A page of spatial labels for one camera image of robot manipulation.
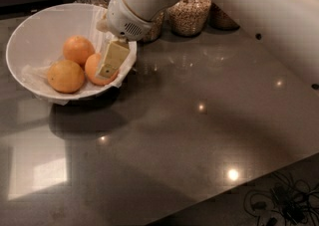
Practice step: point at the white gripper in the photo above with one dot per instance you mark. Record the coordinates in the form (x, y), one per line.
(122, 21)

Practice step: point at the white bowl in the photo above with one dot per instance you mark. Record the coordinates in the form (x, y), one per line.
(40, 31)

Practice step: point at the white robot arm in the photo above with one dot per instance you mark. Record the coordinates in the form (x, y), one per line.
(289, 29)

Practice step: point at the orange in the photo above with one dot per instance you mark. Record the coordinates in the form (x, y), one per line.
(66, 76)
(91, 67)
(78, 49)

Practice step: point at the white paper liner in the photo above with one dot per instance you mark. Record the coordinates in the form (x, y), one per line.
(96, 21)

